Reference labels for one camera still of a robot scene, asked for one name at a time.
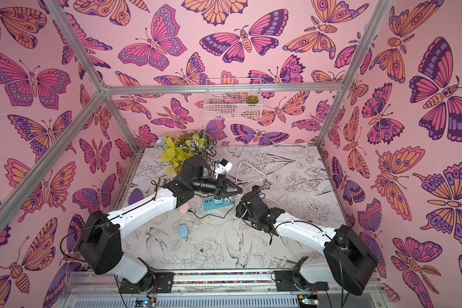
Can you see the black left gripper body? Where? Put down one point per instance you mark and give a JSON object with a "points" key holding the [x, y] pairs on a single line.
{"points": [[204, 186]]}

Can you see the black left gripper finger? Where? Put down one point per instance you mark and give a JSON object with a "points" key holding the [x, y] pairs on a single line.
{"points": [[220, 195], [231, 188]]}

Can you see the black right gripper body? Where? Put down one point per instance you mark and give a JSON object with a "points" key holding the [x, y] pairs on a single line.
{"points": [[248, 205]]}

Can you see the blue power strip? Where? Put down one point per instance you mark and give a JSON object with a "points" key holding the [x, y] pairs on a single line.
{"points": [[213, 204]]}

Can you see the pink bluetooth headset case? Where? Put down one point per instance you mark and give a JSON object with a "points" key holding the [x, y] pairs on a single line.
{"points": [[184, 209]]}

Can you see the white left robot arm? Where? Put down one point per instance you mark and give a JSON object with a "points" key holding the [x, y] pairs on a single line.
{"points": [[100, 241]]}

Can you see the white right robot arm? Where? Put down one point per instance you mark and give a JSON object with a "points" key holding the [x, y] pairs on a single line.
{"points": [[350, 262]]}

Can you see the blue bluetooth headset case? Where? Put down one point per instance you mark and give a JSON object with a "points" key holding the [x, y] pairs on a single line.
{"points": [[183, 231]]}

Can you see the glass vase with plants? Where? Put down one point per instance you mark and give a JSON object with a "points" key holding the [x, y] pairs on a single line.
{"points": [[176, 150]]}

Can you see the small potted succulent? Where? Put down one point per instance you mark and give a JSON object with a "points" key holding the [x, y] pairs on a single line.
{"points": [[252, 100]]}

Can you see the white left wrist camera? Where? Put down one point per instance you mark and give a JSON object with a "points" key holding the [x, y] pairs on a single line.
{"points": [[221, 167]]}

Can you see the white wire basket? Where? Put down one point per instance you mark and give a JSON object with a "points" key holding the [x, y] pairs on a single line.
{"points": [[226, 98]]}

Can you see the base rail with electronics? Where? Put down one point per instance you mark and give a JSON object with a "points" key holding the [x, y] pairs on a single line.
{"points": [[216, 288]]}

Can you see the aluminium frame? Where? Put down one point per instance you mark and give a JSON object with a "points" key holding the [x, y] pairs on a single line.
{"points": [[134, 57]]}

